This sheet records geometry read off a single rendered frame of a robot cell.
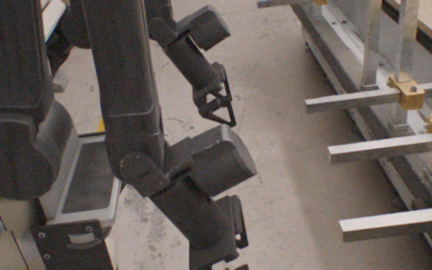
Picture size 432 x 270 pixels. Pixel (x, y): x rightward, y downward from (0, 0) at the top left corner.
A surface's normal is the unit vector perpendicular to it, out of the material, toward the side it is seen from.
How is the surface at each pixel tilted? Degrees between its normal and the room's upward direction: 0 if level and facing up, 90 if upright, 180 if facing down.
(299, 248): 0
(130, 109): 76
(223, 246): 25
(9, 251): 90
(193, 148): 20
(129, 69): 89
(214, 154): 90
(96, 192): 0
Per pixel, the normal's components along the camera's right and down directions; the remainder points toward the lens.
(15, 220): 0.07, 0.52
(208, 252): -0.52, -0.69
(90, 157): -0.11, -0.84
